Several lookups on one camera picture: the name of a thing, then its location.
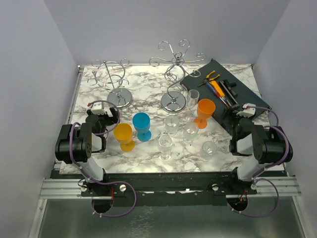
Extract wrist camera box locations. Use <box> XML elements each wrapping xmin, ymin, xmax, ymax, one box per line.
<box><xmin>88</xmin><ymin>102</ymin><xmax>106</xmax><ymax>115</ymax></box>
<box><xmin>236</xmin><ymin>103</ymin><xmax>256</xmax><ymax>118</ymax></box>

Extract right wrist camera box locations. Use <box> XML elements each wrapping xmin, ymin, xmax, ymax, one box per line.
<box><xmin>236</xmin><ymin>103</ymin><xmax>256</xmax><ymax>118</ymax></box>

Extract blue plastic goblet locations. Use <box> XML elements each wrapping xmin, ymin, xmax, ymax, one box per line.
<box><xmin>132</xmin><ymin>112</ymin><xmax>152</xmax><ymax>142</ymax></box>

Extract aluminium rail frame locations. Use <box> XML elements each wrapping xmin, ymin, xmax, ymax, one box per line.
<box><xmin>27</xmin><ymin>64</ymin><xmax>307</xmax><ymax>238</ymax></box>

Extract orange plastic goblet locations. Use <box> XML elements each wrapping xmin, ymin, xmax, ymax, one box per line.
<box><xmin>194</xmin><ymin>99</ymin><xmax>216</xmax><ymax>129</ymax></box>

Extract yellow utility knife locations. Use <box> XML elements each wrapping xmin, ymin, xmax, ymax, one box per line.
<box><xmin>211</xmin><ymin>80</ymin><xmax>225</xmax><ymax>97</ymax></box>

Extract clear wine glass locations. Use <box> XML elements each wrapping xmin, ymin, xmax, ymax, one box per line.
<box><xmin>200</xmin><ymin>141</ymin><xmax>217</xmax><ymax>161</ymax></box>
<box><xmin>158</xmin><ymin>134</ymin><xmax>173</xmax><ymax>161</ymax></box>
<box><xmin>165</xmin><ymin>115</ymin><xmax>179</xmax><ymax>136</ymax></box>
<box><xmin>183</xmin><ymin>122</ymin><xmax>199</xmax><ymax>143</ymax></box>

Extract dark flat equipment box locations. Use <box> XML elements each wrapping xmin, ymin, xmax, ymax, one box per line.
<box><xmin>181</xmin><ymin>59</ymin><xmax>270</xmax><ymax>134</ymax></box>

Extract tall chrome glass rack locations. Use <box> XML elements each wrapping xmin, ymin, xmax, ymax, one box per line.
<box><xmin>149</xmin><ymin>39</ymin><xmax>207</xmax><ymax>114</ymax></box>

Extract yellow plastic goblet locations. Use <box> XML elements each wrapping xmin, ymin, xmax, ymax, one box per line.
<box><xmin>113</xmin><ymin>123</ymin><xmax>135</xmax><ymax>152</ymax></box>

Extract tall clear flute glass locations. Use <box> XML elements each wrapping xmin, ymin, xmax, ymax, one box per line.
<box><xmin>182</xmin><ymin>89</ymin><xmax>200</xmax><ymax>122</ymax></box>

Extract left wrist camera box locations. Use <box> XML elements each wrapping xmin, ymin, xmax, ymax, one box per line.
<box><xmin>88</xmin><ymin>102</ymin><xmax>106</xmax><ymax>115</ymax></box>

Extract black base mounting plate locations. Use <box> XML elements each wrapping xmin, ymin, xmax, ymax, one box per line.
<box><xmin>41</xmin><ymin>171</ymin><xmax>286</xmax><ymax>207</ymax></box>

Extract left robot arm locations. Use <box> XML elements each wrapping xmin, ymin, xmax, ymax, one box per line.
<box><xmin>55</xmin><ymin>107</ymin><xmax>119</xmax><ymax>196</ymax></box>

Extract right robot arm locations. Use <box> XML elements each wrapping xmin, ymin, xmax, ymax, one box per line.
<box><xmin>221</xmin><ymin>104</ymin><xmax>293</xmax><ymax>194</ymax></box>

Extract clear wine glass front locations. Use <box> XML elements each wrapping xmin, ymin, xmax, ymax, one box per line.
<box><xmin>158</xmin><ymin>134</ymin><xmax>173</xmax><ymax>161</ymax></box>

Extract yellow handled pliers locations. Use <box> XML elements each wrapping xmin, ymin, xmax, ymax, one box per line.
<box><xmin>198</xmin><ymin>70</ymin><xmax>220</xmax><ymax>87</ymax></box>

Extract blue red screwdriver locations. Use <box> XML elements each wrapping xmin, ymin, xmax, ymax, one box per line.
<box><xmin>206</xmin><ymin>82</ymin><xmax>220</xmax><ymax>97</ymax></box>

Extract black metal tool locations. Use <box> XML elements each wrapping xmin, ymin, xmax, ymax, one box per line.
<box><xmin>223</xmin><ymin>79</ymin><xmax>236</xmax><ymax>91</ymax></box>

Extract small chrome glass rack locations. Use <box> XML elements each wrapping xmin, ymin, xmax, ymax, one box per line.
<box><xmin>87</xmin><ymin>58</ymin><xmax>133</xmax><ymax>109</ymax></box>

